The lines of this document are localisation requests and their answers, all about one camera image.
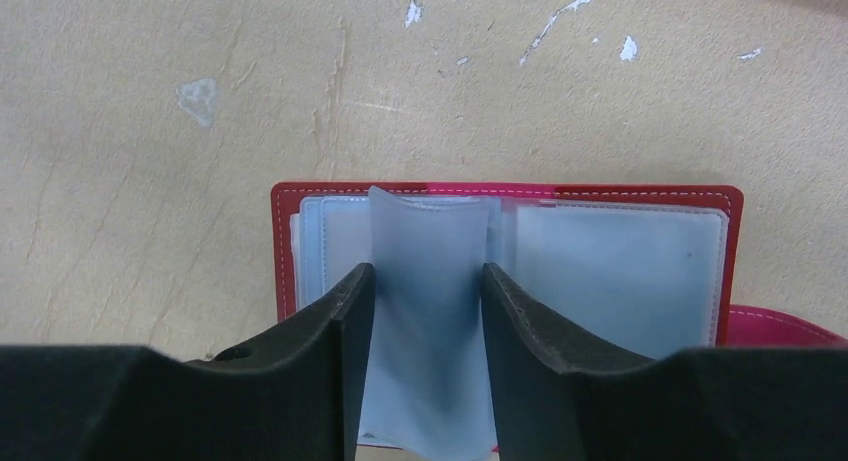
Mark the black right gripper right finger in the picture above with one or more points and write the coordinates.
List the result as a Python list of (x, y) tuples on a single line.
[(560, 392)]

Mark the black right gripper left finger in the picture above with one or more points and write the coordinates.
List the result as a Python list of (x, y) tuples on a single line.
[(292, 392)]

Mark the red leather card holder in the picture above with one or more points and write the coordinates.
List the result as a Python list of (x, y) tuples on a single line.
[(648, 268)]

